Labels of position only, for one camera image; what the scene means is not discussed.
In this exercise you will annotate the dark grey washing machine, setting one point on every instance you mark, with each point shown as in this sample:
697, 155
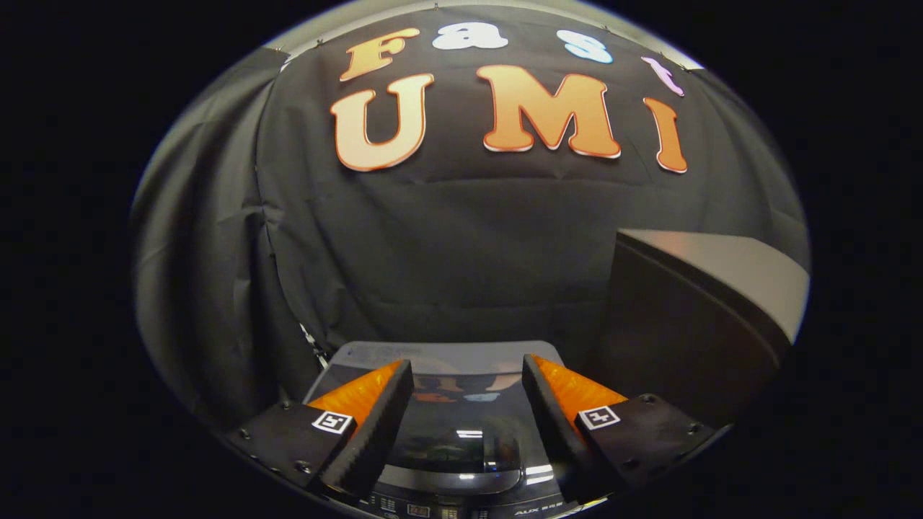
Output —
461, 504

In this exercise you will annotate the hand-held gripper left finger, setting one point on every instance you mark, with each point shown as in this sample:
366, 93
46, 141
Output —
375, 432

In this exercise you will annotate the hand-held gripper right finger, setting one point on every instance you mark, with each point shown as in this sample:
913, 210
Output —
555, 425

